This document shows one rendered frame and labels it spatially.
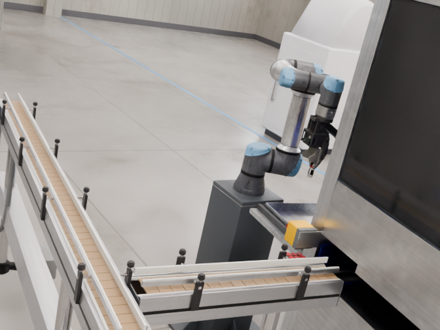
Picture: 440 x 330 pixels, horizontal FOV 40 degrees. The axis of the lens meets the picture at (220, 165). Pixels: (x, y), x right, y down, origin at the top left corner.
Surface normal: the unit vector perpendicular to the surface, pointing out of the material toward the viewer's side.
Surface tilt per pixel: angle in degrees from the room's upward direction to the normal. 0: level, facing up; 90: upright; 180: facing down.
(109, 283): 0
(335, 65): 90
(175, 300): 90
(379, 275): 90
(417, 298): 90
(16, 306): 0
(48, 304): 0
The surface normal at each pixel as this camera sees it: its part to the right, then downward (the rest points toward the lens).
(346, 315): -0.88, -0.03
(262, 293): 0.43, 0.39
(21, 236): 0.21, -0.92
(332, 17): -0.71, -0.27
